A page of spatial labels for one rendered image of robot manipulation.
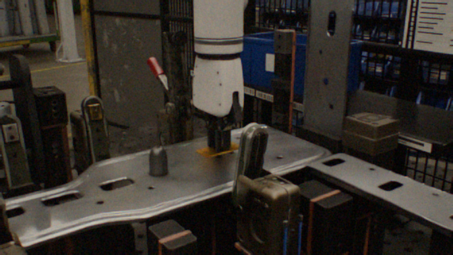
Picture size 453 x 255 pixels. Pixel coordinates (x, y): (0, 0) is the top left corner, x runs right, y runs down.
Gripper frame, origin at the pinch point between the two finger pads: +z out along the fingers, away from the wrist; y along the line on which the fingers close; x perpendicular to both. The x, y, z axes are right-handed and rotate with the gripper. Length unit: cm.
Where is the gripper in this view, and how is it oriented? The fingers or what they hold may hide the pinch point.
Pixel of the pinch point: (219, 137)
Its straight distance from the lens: 84.8
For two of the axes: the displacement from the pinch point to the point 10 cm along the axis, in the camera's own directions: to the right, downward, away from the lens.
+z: 0.0, 9.5, 3.2
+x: 8.1, -1.8, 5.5
